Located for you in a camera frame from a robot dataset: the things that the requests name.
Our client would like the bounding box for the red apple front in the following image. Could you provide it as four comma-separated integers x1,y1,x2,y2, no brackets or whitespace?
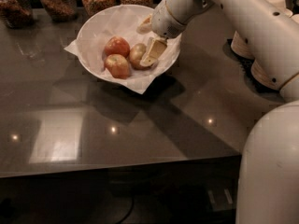
104,54,130,79

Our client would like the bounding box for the glass jar dark granola left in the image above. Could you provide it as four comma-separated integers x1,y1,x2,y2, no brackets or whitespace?
0,0,34,29

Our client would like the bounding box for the black rubber mat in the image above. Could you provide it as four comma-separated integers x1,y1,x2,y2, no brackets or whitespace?
233,52,278,93

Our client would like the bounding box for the red apple back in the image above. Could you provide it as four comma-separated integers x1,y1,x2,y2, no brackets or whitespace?
104,36,130,57

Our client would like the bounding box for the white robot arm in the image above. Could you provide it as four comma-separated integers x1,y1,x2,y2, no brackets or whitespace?
137,0,299,224

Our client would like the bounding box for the black power adapter box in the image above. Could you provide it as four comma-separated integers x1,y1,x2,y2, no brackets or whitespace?
186,184,237,213

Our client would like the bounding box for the paper bowl stack back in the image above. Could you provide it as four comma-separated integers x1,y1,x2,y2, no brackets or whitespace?
231,0,293,60

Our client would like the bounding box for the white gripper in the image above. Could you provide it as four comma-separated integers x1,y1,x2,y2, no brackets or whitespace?
136,0,186,67

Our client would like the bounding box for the red apple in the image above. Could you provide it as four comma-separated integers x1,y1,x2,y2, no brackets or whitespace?
104,54,130,79
104,36,130,57

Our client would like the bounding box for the glass jar granola with label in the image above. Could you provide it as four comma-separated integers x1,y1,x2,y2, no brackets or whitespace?
40,0,78,22

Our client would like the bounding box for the yellowish apple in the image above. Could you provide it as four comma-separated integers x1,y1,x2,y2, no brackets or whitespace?
129,43,146,70

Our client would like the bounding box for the white paper liner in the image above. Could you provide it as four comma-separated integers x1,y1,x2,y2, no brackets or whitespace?
64,6,183,95

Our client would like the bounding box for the black cable left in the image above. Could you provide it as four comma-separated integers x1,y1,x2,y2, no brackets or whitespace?
115,196,135,224

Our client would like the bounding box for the white bowl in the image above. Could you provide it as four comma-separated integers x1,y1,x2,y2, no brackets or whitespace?
76,4,182,85

